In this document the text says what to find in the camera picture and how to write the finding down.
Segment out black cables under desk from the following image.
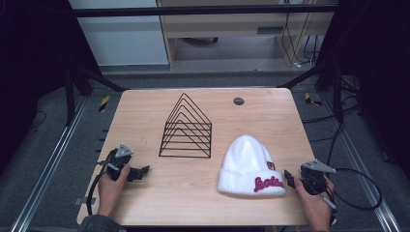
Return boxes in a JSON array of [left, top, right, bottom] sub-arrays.
[[280, 12, 321, 68]]

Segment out person's right hand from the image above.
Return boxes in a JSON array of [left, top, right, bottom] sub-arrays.
[[293, 174, 338, 232]]

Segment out person's left hand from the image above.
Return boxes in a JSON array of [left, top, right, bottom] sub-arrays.
[[97, 163, 132, 218]]

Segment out yellow black tape strip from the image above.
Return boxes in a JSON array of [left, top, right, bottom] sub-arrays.
[[98, 95, 111, 113], [304, 92, 324, 107]]

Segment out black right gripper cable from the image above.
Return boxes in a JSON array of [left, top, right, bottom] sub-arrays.
[[325, 167, 384, 226]]

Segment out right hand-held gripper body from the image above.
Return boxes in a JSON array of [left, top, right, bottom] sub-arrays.
[[300, 159, 337, 196]]

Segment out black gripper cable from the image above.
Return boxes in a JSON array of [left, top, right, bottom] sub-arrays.
[[85, 154, 114, 217], [325, 167, 384, 226]]

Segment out metal floor rail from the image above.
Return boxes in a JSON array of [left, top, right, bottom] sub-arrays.
[[9, 96, 89, 232], [321, 92, 403, 232]]

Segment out black wire triangular rack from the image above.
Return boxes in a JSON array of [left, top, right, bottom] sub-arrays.
[[158, 92, 213, 160]]

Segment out white cabinet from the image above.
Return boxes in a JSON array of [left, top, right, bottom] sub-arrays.
[[68, 0, 170, 68]]

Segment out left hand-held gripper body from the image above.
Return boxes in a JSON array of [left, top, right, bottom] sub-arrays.
[[96, 143, 134, 182]]

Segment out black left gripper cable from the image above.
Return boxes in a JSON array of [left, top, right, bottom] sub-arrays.
[[85, 154, 114, 217]]

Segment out dark curtain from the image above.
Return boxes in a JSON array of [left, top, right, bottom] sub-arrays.
[[313, 0, 410, 182], [0, 0, 102, 177]]

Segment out black floor cables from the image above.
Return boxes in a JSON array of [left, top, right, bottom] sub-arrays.
[[302, 76, 364, 165]]

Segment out black horizontal frame bar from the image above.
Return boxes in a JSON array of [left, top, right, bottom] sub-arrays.
[[70, 4, 338, 18]]

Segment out white knitted beanie hat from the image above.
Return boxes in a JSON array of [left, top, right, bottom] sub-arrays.
[[217, 133, 287, 198]]

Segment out black frame strut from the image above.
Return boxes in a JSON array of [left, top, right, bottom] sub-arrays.
[[276, 59, 344, 124], [63, 59, 128, 128]]

